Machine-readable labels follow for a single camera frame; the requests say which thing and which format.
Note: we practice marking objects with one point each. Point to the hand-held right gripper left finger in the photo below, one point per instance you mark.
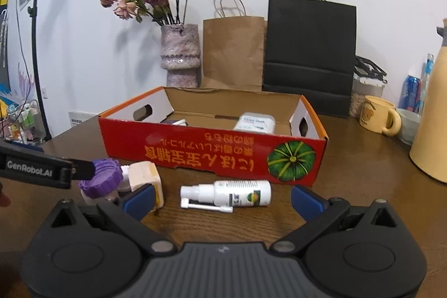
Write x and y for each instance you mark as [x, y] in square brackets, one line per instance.
[139, 201]

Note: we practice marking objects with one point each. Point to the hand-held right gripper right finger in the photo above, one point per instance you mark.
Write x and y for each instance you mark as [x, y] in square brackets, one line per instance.
[307, 202]

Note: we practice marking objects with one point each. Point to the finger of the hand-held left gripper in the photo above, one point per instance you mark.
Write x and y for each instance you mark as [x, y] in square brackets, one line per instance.
[21, 145]
[83, 169]

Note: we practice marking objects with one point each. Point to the white jar with purple lid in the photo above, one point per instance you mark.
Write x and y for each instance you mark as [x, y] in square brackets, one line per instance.
[101, 179]

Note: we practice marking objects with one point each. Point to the white and yellow cube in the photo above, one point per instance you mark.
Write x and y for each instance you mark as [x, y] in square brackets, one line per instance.
[143, 174]

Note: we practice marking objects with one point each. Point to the white nasal spray bottle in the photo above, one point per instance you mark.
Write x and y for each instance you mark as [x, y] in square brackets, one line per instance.
[244, 193]

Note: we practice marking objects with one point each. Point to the red cardboard box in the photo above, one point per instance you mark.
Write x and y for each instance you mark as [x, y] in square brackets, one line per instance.
[209, 151]

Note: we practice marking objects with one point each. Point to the white plastic floss container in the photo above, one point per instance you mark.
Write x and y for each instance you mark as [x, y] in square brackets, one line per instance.
[254, 123]

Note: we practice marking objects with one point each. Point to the person's left hand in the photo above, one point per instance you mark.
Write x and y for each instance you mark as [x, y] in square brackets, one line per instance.
[4, 198]

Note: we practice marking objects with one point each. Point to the yellow bear mug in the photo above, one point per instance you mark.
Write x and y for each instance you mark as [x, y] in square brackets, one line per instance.
[375, 116]

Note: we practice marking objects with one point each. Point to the black light stand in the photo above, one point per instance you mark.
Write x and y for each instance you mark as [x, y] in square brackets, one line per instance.
[35, 22]

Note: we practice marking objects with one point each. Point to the clear container with black lid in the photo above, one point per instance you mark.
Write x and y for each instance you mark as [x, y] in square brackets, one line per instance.
[366, 85]

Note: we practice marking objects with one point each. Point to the blue drink can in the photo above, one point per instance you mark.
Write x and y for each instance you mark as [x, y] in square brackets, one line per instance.
[411, 93]

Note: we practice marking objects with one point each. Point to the mottled purple vase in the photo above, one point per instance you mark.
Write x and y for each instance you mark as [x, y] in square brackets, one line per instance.
[180, 53]

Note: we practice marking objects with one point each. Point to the black paper bag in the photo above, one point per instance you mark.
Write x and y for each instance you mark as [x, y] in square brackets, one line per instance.
[310, 50]

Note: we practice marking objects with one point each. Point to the beige thermos jug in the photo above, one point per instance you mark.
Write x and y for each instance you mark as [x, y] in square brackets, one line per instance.
[433, 116]

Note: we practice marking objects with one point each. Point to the brown paper bag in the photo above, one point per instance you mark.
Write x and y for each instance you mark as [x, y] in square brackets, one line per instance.
[234, 53]

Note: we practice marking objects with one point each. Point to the clear plastic bottle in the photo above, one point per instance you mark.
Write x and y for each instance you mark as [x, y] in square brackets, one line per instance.
[427, 81]

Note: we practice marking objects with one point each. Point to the small white wall switch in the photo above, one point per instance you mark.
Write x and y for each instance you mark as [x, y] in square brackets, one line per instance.
[44, 93]

